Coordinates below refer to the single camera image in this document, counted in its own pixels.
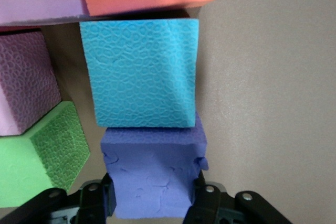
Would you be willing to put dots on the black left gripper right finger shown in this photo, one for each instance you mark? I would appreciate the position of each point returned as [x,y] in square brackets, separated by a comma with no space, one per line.
[210,203]

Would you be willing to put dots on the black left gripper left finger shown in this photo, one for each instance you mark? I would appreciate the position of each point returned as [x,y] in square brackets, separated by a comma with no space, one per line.
[89,203]

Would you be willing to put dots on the purple foam block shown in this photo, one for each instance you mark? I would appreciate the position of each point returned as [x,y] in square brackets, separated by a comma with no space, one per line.
[152,171]

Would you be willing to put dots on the green foam block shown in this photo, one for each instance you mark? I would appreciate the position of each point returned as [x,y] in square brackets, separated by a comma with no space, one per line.
[26,161]

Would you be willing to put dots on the cyan foam block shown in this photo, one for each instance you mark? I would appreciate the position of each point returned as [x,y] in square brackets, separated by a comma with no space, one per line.
[141,72]

